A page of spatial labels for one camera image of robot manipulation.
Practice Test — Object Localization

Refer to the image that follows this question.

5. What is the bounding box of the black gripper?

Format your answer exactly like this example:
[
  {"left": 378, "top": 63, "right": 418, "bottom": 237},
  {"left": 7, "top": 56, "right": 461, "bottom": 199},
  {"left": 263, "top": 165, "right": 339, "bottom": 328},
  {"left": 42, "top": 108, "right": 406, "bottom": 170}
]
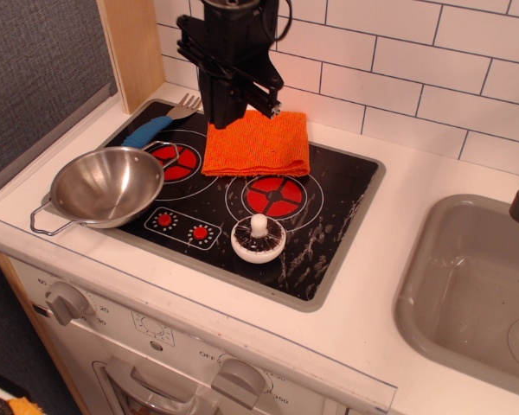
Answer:
[{"left": 176, "top": 1, "right": 292, "bottom": 129}]

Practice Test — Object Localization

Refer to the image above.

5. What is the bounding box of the silver pan with wire handles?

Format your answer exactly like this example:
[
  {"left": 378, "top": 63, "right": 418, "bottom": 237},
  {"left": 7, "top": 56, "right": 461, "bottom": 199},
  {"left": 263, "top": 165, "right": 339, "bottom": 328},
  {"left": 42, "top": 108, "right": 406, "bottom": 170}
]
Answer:
[{"left": 29, "top": 141, "right": 180, "bottom": 236}]

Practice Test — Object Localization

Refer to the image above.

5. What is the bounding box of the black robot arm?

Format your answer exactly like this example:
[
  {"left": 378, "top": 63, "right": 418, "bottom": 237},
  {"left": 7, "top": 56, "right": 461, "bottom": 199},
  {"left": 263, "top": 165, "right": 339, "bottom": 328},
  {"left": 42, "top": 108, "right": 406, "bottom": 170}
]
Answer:
[{"left": 176, "top": 0, "right": 293, "bottom": 129}]

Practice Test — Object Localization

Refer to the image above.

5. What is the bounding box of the orange rag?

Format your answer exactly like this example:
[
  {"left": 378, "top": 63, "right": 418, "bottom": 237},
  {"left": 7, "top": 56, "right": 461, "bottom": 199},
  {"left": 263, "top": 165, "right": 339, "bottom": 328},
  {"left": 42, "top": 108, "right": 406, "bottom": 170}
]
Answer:
[{"left": 202, "top": 111, "right": 311, "bottom": 177}]

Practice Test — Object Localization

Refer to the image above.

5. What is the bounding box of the white toy mushroom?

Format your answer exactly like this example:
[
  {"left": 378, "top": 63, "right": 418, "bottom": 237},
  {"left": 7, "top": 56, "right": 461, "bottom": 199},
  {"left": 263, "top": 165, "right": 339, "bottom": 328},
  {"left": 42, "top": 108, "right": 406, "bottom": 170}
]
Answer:
[{"left": 230, "top": 214, "right": 286, "bottom": 264}]

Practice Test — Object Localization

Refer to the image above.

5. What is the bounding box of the black toy stove top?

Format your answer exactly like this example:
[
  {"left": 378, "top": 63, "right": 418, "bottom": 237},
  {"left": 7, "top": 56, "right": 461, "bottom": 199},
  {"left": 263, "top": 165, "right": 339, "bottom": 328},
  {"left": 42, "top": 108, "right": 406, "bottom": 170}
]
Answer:
[{"left": 109, "top": 113, "right": 385, "bottom": 312}]

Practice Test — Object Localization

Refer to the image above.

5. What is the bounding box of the grey timer knob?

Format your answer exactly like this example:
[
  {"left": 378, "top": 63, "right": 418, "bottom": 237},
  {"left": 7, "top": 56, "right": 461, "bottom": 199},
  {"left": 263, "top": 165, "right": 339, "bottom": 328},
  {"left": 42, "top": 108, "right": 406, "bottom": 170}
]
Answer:
[{"left": 45, "top": 281, "right": 89, "bottom": 326}]

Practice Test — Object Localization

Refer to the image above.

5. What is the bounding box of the white toy oven front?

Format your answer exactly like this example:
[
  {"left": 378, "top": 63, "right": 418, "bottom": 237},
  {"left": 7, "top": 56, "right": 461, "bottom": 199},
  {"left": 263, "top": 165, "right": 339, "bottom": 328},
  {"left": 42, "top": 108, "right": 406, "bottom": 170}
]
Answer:
[{"left": 11, "top": 260, "right": 375, "bottom": 414}]

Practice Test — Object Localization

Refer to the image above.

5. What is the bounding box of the grey oven knob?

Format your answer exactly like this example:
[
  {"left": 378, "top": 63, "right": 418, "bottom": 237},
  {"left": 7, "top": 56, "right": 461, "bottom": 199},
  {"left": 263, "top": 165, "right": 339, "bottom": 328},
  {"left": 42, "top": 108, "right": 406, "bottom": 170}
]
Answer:
[{"left": 211, "top": 359, "right": 266, "bottom": 410}]

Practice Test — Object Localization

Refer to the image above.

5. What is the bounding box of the grey sink basin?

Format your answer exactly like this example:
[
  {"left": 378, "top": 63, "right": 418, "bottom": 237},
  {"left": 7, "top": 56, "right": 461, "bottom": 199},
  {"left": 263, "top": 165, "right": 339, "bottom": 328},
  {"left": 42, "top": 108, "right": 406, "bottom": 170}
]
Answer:
[{"left": 395, "top": 195, "right": 519, "bottom": 395}]

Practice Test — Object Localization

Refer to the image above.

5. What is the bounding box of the orange and black cloth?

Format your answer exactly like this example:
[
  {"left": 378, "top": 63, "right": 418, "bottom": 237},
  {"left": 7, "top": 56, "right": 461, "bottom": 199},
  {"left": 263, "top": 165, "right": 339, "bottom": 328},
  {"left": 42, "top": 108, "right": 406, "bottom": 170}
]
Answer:
[{"left": 0, "top": 397, "right": 44, "bottom": 415}]

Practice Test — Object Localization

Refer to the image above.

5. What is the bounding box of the fork with blue handle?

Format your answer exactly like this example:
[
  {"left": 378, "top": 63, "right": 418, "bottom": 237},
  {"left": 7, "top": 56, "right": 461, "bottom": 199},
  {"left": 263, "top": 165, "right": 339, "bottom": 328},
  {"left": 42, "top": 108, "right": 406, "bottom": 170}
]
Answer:
[{"left": 121, "top": 94, "right": 202, "bottom": 149}]

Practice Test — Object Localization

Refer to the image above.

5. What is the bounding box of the wooden post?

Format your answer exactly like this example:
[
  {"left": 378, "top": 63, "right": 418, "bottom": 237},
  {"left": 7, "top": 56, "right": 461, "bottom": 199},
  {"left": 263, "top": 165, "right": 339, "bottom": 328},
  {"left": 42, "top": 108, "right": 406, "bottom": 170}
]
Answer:
[{"left": 97, "top": 0, "right": 165, "bottom": 114}]

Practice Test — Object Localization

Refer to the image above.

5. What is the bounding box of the grey oven door handle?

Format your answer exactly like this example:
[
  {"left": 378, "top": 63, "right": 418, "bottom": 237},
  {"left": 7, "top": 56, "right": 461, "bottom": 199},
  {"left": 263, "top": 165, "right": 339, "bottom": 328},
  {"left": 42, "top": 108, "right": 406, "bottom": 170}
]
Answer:
[{"left": 104, "top": 357, "right": 196, "bottom": 414}]

